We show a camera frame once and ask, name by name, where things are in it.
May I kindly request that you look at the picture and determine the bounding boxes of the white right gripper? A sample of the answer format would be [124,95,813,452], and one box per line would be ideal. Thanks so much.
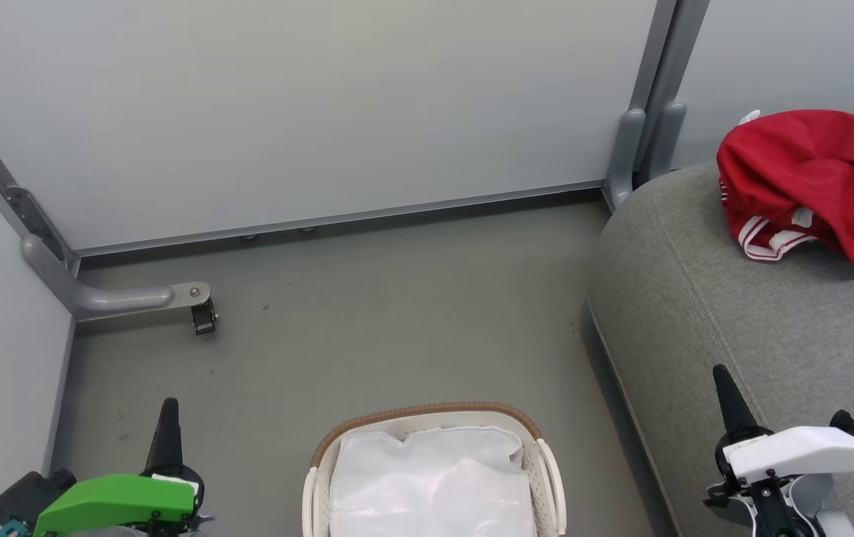
[703,363,854,537]

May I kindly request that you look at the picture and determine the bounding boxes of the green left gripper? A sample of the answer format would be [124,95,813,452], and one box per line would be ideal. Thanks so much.
[33,397,207,537]

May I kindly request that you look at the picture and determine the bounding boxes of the red garment white stripes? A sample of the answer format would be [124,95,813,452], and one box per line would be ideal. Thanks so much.
[716,109,854,262]

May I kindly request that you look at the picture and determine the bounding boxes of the white woven laundry basket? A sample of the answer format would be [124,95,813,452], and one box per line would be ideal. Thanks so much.
[301,402,568,537]

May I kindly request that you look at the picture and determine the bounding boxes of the grey fabric sofa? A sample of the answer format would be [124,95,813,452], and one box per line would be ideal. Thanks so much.
[585,123,854,537]

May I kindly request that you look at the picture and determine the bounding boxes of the grey partition foot with caster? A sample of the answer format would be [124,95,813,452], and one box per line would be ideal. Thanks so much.
[20,233,220,336]

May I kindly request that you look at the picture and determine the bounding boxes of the white plastic liner bag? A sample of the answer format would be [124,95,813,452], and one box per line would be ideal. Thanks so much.
[329,425,539,537]

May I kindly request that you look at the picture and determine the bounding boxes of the grey partition corner post foot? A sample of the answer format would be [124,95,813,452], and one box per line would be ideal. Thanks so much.
[603,0,711,211]

